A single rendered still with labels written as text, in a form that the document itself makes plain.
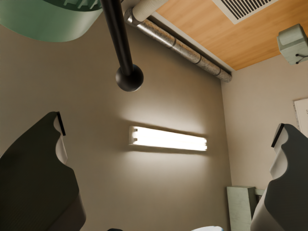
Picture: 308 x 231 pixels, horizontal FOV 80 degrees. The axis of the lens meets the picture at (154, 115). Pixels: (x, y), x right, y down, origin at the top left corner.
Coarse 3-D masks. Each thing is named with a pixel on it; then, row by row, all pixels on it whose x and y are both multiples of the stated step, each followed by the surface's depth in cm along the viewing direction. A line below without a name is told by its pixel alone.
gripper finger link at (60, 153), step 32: (32, 128) 9; (0, 160) 7; (32, 160) 7; (64, 160) 9; (0, 192) 6; (32, 192) 6; (64, 192) 6; (0, 224) 5; (32, 224) 5; (64, 224) 6
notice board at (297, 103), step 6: (294, 102) 251; (300, 102) 246; (306, 102) 241; (294, 108) 250; (300, 108) 245; (306, 108) 240; (300, 114) 244; (306, 114) 239; (300, 120) 242; (306, 120) 238; (300, 126) 241; (306, 126) 237; (306, 132) 236
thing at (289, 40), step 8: (296, 24) 174; (280, 32) 181; (288, 32) 175; (296, 32) 171; (304, 32) 185; (280, 40) 181; (288, 40) 178; (296, 40) 182; (304, 40) 177; (280, 48) 191; (288, 48) 186; (296, 48) 187; (304, 48) 187; (288, 56) 201; (296, 56) 202; (304, 56) 202
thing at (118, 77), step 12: (108, 0) 12; (120, 0) 13; (108, 12) 13; (120, 12) 14; (108, 24) 14; (120, 24) 14; (120, 36) 16; (120, 48) 17; (120, 60) 19; (120, 72) 22; (132, 72) 21; (120, 84) 22; (132, 84) 22
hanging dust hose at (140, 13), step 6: (144, 0) 174; (150, 0) 169; (156, 0) 167; (162, 0) 166; (138, 6) 180; (144, 6) 175; (150, 6) 173; (156, 6) 172; (132, 12) 186; (138, 12) 181; (144, 12) 180; (150, 12) 180; (138, 18) 187; (144, 18) 188
